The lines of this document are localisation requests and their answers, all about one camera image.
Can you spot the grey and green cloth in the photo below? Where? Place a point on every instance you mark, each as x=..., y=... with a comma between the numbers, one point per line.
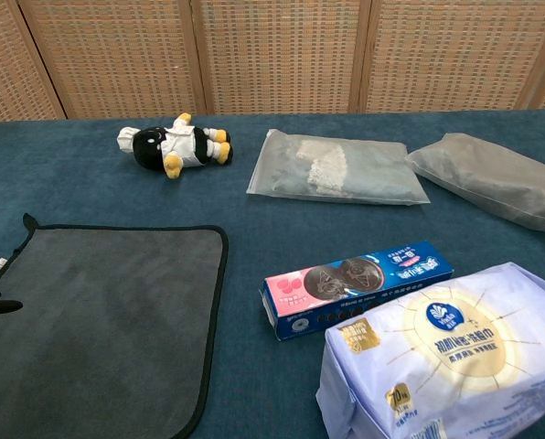
x=103, y=320

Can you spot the black penguin plush toy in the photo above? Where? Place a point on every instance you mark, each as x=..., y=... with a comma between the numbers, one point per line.
x=181, y=144

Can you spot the blue cookie box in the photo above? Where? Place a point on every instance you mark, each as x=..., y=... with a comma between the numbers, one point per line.
x=345, y=288

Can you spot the frosted bag with white lace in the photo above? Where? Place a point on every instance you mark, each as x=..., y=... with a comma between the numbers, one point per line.
x=336, y=169

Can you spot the woven folding screen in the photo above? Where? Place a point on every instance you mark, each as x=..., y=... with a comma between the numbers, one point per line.
x=277, y=55

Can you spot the lavender tissue pack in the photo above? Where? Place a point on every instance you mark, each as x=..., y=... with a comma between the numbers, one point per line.
x=455, y=356

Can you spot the frosted bag with dark cloth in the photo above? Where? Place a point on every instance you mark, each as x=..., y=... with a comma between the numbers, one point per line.
x=492, y=180

